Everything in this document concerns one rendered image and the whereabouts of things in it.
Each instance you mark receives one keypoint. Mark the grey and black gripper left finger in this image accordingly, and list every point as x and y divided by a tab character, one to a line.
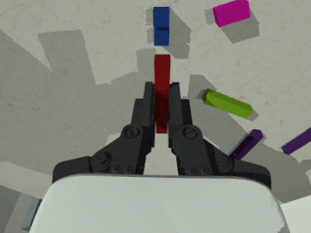
123	154

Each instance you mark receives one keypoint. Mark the purple rod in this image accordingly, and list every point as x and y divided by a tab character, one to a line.
247	144
297	143

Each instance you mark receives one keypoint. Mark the dark red rod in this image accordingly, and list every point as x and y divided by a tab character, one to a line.
162	80

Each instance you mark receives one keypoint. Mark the lime green rod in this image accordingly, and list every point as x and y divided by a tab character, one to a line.
223	102

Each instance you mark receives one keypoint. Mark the small blue block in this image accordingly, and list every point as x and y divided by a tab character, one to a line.
161	17
161	36

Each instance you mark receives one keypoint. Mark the magenta block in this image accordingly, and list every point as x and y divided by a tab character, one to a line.
231	12

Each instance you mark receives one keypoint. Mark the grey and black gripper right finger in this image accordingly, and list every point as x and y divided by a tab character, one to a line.
195	156

